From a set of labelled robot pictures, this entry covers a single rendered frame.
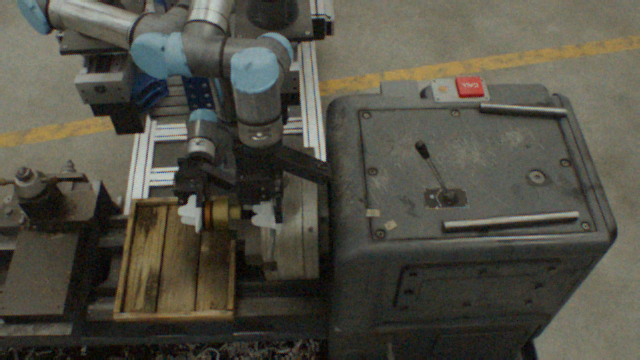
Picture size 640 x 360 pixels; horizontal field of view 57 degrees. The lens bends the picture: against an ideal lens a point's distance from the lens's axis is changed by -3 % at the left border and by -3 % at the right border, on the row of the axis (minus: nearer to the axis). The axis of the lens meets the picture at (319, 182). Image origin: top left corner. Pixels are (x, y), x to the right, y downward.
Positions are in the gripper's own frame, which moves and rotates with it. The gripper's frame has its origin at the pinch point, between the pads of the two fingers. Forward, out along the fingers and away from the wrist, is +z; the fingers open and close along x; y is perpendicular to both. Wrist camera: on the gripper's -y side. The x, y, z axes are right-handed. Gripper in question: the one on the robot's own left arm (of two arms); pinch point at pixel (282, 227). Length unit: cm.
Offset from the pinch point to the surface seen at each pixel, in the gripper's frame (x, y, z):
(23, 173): -28, 61, 2
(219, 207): -22.7, 15.5, 11.3
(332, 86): -200, -21, 68
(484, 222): -2.1, -40.0, 3.4
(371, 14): -255, -48, 49
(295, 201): -13.6, -2.5, 4.0
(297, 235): -9.6, -2.5, 10.1
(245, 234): -16.5, 9.5, 14.8
